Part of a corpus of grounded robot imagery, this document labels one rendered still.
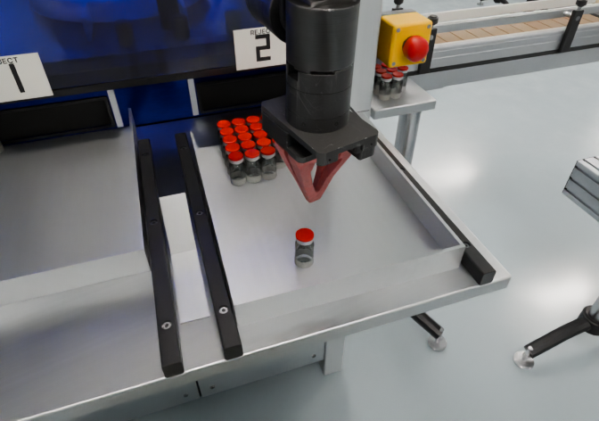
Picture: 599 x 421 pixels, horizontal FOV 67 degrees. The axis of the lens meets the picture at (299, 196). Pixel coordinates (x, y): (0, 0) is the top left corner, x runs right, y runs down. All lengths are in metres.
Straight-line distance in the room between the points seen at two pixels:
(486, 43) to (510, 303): 0.99
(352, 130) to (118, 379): 0.31
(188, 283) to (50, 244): 0.19
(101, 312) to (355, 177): 0.37
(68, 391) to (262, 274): 0.21
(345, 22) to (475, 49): 0.71
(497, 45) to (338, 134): 0.73
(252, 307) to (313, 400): 0.98
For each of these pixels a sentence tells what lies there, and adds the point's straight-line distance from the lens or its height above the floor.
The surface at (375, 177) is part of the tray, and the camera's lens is 0.66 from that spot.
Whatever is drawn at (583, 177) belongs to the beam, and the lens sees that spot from 1.49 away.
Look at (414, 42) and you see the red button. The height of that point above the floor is 1.01.
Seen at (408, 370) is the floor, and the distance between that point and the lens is 1.50.
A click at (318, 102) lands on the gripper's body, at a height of 1.10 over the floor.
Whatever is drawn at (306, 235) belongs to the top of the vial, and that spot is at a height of 0.93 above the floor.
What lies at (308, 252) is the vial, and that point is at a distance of 0.50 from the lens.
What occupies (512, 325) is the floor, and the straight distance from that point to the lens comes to 1.70.
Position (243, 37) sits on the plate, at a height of 1.04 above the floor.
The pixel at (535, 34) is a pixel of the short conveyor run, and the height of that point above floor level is 0.93.
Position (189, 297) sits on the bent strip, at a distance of 0.51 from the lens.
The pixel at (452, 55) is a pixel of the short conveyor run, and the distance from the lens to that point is 1.02.
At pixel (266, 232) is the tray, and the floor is 0.88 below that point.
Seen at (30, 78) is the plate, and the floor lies 1.02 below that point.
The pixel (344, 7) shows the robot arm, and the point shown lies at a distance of 0.35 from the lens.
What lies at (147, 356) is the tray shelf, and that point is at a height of 0.88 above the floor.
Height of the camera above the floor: 1.27
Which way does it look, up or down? 39 degrees down
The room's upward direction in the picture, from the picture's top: straight up
